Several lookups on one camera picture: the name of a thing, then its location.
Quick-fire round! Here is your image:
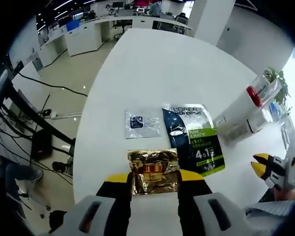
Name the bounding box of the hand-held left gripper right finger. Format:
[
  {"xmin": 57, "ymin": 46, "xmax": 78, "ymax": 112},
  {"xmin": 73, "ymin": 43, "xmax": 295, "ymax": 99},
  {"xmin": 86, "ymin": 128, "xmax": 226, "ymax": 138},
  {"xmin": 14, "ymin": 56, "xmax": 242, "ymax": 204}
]
[{"xmin": 177, "ymin": 169, "xmax": 248, "ymax": 236}]

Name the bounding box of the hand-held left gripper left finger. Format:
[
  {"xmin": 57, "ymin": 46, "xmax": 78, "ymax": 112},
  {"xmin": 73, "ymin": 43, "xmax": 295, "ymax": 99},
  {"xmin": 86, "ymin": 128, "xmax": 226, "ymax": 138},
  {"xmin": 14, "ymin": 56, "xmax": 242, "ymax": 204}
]
[{"xmin": 63, "ymin": 172, "xmax": 133, "ymax": 236}]

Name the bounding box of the small clear-capped skincare bottle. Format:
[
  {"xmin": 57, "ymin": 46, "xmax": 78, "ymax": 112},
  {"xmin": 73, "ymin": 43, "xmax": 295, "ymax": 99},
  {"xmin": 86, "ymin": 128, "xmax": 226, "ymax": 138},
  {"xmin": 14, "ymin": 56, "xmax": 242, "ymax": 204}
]
[{"xmin": 221, "ymin": 102, "xmax": 290, "ymax": 146}]

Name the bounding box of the gold skincare sachet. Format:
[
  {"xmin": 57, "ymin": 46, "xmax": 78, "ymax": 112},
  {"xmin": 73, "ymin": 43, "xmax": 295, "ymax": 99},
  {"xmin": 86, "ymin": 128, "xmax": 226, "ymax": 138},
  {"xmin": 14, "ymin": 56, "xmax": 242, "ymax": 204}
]
[{"xmin": 126, "ymin": 148, "xmax": 180, "ymax": 196}]

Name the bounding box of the white skincare bottle red collar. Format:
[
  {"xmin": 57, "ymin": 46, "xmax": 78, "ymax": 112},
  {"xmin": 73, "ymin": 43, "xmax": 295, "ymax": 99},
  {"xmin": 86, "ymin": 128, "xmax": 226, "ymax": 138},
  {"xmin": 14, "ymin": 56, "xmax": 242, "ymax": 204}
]
[{"xmin": 215, "ymin": 75, "xmax": 281, "ymax": 131}]

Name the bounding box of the dark green skincare sachet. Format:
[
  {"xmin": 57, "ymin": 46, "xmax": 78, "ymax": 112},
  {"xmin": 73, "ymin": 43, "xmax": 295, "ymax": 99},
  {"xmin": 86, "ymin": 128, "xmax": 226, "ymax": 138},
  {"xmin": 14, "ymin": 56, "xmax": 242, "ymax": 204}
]
[{"xmin": 161, "ymin": 103, "xmax": 226, "ymax": 177}]

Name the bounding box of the small white skincare sachet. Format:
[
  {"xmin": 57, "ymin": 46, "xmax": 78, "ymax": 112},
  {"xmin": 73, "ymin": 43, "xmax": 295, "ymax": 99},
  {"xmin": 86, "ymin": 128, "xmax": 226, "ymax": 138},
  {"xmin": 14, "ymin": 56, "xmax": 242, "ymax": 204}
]
[{"xmin": 124, "ymin": 110, "xmax": 161, "ymax": 140}]

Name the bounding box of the blue storage box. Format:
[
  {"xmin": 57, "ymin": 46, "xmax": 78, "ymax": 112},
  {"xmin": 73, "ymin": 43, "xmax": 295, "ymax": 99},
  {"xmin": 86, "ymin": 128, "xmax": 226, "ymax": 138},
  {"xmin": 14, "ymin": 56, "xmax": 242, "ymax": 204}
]
[{"xmin": 66, "ymin": 20, "xmax": 81, "ymax": 31}]

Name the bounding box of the person's right hand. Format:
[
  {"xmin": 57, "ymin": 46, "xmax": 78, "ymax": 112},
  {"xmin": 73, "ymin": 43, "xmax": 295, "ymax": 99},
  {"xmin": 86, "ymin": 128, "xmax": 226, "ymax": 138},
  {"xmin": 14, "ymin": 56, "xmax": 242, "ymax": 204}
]
[{"xmin": 272, "ymin": 189, "xmax": 295, "ymax": 201}]

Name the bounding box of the green potted plant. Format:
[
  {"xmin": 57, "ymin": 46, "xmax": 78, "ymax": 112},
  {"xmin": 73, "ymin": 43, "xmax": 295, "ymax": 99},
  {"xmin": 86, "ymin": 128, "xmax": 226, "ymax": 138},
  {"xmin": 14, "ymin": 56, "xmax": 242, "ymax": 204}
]
[{"xmin": 264, "ymin": 68, "xmax": 292, "ymax": 109}]

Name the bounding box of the black box with red light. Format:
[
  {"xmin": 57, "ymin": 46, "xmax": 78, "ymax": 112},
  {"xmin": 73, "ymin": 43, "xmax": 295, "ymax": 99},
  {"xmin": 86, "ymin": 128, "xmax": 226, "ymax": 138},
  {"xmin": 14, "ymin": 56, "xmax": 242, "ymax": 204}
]
[{"xmin": 30, "ymin": 129, "xmax": 54, "ymax": 158}]

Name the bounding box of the white power strip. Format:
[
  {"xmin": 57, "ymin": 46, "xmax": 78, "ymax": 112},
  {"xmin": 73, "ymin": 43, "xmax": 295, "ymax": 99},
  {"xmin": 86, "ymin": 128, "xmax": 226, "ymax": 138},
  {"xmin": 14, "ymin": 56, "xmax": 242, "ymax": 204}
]
[{"xmin": 38, "ymin": 109, "xmax": 83, "ymax": 120}]

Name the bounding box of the white office counter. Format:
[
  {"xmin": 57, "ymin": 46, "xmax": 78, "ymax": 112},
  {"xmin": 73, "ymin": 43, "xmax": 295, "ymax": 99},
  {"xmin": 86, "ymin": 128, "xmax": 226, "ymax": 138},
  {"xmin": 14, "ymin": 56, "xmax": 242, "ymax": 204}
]
[{"xmin": 36, "ymin": 13, "xmax": 192, "ymax": 68}]

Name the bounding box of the bundle of black cables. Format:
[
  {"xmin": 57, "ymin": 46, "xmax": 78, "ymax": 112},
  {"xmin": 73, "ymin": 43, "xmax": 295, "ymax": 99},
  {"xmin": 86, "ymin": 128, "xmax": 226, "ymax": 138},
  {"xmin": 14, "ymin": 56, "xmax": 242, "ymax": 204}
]
[{"xmin": 0, "ymin": 98, "xmax": 74, "ymax": 185}]

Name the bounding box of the black floor cable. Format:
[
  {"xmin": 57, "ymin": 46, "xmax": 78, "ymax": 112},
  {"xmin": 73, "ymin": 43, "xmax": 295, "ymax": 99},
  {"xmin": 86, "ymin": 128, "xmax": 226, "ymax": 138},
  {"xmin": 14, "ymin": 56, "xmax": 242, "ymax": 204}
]
[{"xmin": 13, "ymin": 71, "xmax": 89, "ymax": 94}]

